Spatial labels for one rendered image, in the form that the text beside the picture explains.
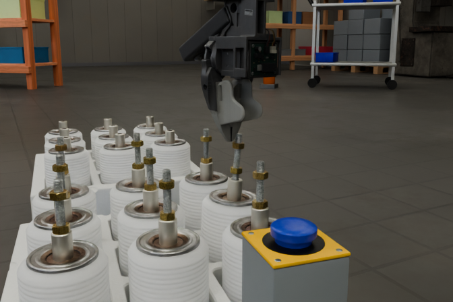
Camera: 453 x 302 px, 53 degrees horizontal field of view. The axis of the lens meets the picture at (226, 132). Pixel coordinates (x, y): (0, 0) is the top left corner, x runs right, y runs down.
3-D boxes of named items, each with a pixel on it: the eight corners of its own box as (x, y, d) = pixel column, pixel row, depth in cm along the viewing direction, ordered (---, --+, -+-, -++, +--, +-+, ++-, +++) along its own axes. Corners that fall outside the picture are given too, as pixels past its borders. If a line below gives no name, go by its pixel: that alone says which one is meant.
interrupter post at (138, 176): (129, 187, 76) (127, 168, 76) (141, 184, 78) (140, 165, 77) (137, 190, 74) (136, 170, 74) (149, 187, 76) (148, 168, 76)
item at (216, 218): (192, 321, 68) (198, 205, 65) (200, 289, 77) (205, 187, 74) (256, 327, 67) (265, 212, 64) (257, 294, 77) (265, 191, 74)
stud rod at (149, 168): (154, 200, 65) (152, 148, 63) (147, 201, 64) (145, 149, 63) (154, 198, 65) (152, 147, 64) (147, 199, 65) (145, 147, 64)
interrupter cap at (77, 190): (98, 194, 73) (98, 190, 72) (52, 206, 67) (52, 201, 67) (74, 184, 78) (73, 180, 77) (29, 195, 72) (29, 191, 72)
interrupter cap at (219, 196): (206, 205, 66) (206, 201, 66) (212, 191, 73) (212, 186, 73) (258, 210, 65) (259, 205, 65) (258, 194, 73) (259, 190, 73)
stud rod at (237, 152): (231, 181, 69) (235, 133, 68) (237, 182, 69) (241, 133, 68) (232, 183, 68) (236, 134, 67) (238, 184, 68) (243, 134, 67)
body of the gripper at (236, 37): (243, 83, 58) (245, -16, 56) (200, 79, 64) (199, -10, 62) (282, 80, 63) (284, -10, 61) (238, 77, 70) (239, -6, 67)
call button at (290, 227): (302, 234, 42) (303, 213, 42) (325, 253, 38) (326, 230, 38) (262, 240, 41) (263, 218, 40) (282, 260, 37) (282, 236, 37)
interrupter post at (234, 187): (225, 201, 68) (226, 180, 68) (226, 197, 70) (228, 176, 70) (241, 203, 68) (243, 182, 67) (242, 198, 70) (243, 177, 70)
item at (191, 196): (232, 261, 88) (232, 171, 85) (234, 287, 79) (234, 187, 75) (183, 261, 88) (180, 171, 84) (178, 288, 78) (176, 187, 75)
